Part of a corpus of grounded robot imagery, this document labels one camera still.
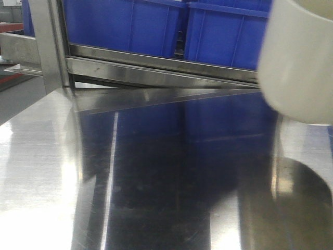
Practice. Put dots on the steel side shelf left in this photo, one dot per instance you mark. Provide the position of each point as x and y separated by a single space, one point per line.
22 51

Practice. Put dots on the blue crate left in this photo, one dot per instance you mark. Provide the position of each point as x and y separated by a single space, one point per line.
144 27

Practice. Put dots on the blue crate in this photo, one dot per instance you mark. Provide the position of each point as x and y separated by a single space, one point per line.
144 27
226 33

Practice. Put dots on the blue crate right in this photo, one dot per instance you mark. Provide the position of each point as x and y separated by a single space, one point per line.
226 33

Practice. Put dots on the steel shelf rail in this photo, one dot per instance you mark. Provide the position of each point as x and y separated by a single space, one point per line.
142 70

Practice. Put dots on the steel shelf post left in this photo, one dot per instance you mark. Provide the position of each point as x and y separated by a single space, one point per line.
52 43

